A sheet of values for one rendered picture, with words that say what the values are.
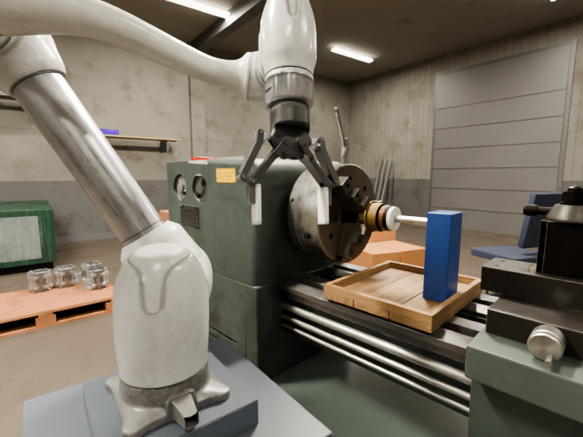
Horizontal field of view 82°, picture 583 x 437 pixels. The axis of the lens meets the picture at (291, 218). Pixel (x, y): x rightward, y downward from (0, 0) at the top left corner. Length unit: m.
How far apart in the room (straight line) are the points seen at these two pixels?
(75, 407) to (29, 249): 4.44
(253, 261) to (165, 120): 6.60
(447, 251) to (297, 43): 0.58
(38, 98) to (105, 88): 6.50
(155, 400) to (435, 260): 0.68
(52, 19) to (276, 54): 0.36
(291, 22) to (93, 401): 0.76
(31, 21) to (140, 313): 0.49
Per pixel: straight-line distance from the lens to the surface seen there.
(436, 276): 0.93
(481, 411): 0.75
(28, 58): 0.87
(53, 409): 0.88
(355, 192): 0.99
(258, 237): 1.01
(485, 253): 3.52
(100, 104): 7.28
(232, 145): 8.02
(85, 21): 0.71
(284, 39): 0.65
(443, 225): 0.90
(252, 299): 1.07
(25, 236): 5.20
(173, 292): 0.59
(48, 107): 0.85
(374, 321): 0.89
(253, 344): 1.13
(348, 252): 1.02
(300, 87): 0.62
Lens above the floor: 1.20
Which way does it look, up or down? 8 degrees down
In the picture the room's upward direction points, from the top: straight up
